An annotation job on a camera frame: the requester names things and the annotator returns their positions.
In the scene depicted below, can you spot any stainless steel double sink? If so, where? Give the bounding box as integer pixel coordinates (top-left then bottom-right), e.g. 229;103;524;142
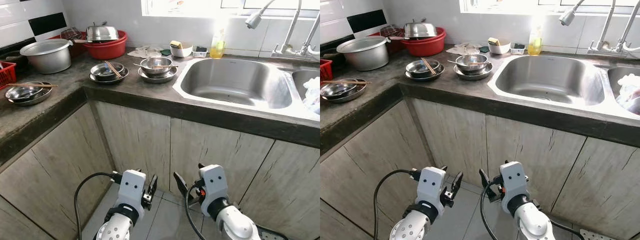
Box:
172;57;321;122
487;54;640;121

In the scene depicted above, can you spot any stainless steel plate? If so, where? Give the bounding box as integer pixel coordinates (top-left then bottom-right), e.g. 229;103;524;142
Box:
453;63;494;82
137;66;179;84
4;82;54;107
89;66;130;85
320;79;368;105
405;64;446;82

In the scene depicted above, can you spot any grey robot foot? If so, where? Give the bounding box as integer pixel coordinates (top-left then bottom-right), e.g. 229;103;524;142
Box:
580;228;617;240

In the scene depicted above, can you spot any white ceramic bowl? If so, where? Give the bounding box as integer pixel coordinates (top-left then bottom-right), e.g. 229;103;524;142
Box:
170;43;194;58
488;41;512;55

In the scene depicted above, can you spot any yellow dish soap bottle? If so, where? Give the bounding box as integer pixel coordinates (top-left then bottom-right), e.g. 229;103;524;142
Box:
209;20;227;60
527;22;544;56

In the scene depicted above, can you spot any white dish cloth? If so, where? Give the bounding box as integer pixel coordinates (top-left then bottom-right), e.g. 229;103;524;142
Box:
126;45;164;59
445;42;482;56

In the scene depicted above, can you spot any red plastic basin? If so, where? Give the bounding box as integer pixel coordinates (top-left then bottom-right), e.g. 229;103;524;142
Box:
82;30;129;61
400;27;447;58

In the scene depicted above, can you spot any clear plastic bag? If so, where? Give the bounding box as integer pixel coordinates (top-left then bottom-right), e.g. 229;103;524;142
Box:
616;73;640;113
302;76;321;115

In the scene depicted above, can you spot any large aluminium pot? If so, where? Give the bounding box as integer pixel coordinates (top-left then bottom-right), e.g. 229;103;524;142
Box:
19;38;74;75
336;36;391;72

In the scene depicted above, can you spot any domed stainless steel lid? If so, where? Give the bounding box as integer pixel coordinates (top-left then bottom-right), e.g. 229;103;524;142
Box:
86;21;121;43
403;19;439;40

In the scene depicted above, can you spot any red plastic basket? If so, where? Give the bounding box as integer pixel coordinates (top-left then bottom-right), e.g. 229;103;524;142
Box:
0;60;17;90
320;58;334;82

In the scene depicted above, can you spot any gooseneck faucet with sprayer head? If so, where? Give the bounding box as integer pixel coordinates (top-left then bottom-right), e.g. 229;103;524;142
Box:
244;0;302;56

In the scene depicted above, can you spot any black wok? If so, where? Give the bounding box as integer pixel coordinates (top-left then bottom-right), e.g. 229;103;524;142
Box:
0;49;30;68
320;46;346;66

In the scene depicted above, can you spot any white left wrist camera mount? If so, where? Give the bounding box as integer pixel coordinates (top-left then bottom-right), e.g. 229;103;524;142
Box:
416;166;447;206
118;169;147;210

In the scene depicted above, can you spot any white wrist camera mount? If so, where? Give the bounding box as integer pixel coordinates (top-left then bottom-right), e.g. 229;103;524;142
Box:
416;166;447;206
198;164;230;204
499;161;530;201
118;169;147;210

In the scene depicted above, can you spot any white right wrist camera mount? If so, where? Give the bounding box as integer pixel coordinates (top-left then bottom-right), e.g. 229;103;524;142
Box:
198;164;230;204
499;161;530;201

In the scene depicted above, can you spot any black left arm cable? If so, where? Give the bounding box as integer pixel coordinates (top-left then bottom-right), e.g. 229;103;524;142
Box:
373;169;424;240
73;171;124;240

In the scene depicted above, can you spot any wire mesh strainer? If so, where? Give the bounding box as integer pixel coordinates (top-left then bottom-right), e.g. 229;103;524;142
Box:
379;24;411;42
60;27;93;44

